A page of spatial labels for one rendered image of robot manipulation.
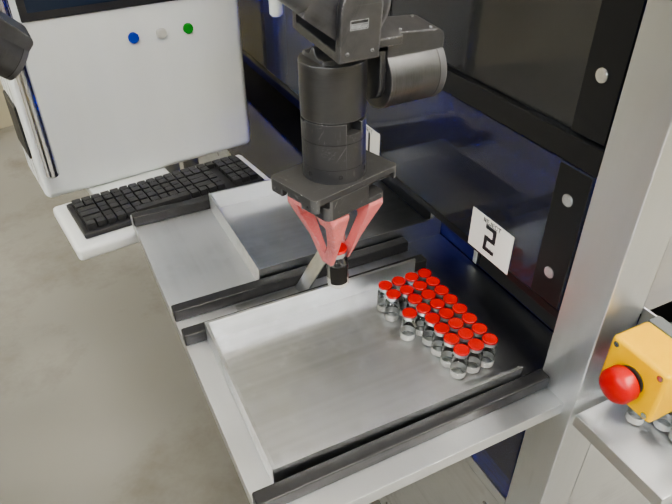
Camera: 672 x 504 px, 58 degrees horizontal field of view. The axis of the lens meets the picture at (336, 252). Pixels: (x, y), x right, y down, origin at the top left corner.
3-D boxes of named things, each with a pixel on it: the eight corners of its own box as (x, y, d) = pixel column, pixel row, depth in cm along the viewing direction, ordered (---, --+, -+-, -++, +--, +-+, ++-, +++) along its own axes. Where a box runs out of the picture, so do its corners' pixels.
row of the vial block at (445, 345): (399, 297, 94) (401, 274, 91) (469, 376, 81) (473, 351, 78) (387, 301, 93) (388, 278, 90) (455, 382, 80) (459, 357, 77)
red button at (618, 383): (615, 377, 68) (625, 351, 66) (645, 402, 65) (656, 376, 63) (590, 389, 67) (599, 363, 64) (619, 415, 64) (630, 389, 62)
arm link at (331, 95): (284, 40, 50) (316, 58, 46) (357, 28, 53) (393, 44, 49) (289, 119, 54) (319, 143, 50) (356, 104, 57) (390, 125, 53)
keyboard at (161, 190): (237, 159, 148) (236, 150, 146) (265, 183, 138) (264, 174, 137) (66, 209, 129) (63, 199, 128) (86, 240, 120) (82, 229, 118)
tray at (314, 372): (412, 275, 99) (414, 258, 97) (518, 386, 80) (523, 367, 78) (207, 340, 86) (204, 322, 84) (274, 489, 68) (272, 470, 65)
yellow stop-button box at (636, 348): (640, 359, 73) (659, 313, 68) (693, 401, 67) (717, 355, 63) (593, 381, 70) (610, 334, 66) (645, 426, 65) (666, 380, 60)
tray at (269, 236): (368, 170, 127) (369, 155, 125) (440, 233, 109) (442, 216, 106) (210, 209, 115) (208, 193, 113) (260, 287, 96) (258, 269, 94)
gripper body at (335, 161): (397, 182, 58) (401, 107, 53) (315, 221, 52) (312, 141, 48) (350, 159, 62) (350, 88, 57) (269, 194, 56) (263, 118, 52)
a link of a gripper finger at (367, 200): (383, 259, 61) (386, 176, 56) (329, 290, 57) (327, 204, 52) (338, 232, 65) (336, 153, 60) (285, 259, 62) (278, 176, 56)
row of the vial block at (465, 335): (412, 293, 95) (414, 270, 92) (483, 371, 81) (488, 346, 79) (399, 297, 94) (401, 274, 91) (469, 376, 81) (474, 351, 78)
